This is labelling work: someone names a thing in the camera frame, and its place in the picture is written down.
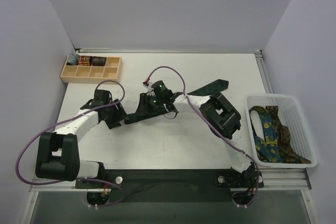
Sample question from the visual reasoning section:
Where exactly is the dark green tie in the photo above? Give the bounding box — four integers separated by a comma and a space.
124, 79, 228, 124

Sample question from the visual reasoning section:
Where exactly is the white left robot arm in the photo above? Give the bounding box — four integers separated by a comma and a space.
35, 89, 127, 188

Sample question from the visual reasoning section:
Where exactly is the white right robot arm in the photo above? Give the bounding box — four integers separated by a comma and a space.
133, 79, 262, 187

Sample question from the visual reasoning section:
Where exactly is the wooden compartment organizer box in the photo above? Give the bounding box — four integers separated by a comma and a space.
60, 53, 122, 84

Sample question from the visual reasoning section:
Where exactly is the dark brown rolled tie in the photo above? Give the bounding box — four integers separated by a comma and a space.
91, 56, 107, 67

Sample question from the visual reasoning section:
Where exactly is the red patterned rolled tie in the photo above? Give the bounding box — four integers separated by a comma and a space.
78, 56, 92, 66

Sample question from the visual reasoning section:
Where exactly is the grey rolled tie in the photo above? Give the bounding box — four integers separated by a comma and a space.
66, 54, 79, 66

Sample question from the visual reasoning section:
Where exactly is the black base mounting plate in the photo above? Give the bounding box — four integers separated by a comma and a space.
75, 167, 264, 205

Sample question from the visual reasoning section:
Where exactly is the blue yellow patterned tie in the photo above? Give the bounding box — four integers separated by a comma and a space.
249, 106, 282, 163

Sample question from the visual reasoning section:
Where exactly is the white plastic basket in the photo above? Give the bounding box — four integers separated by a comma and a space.
245, 93, 318, 169

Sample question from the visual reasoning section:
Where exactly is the brown green patterned tie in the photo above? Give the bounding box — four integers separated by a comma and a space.
266, 106, 311, 164

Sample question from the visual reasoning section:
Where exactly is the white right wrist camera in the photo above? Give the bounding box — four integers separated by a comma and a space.
142, 79, 155, 97

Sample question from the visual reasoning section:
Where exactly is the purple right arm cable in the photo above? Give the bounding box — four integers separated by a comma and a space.
145, 66, 262, 206

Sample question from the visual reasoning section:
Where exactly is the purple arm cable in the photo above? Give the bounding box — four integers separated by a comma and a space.
16, 80, 127, 206
145, 66, 262, 206

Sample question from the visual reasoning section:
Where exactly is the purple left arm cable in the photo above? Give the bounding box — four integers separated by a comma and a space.
16, 80, 127, 206

